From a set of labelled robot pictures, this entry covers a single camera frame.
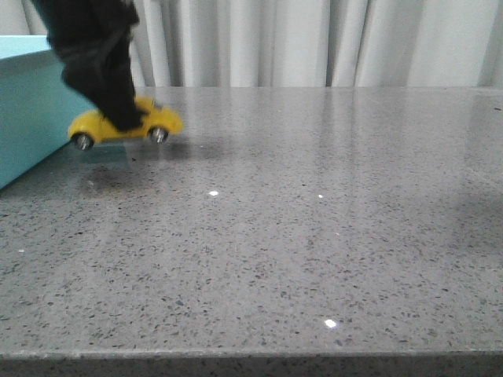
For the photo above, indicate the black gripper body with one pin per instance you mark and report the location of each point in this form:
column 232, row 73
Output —
column 76, row 29

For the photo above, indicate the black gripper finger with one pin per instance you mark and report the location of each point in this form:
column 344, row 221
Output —
column 100, row 71

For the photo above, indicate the yellow toy beetle car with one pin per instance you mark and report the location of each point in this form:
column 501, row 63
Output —
column 158, row 122

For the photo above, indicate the light blue storage box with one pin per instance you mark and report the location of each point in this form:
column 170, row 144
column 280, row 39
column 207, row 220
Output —
column 37, row 108

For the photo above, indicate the grey pleated curtain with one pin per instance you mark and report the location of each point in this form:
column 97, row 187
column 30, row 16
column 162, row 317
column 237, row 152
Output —
column 318, row 43

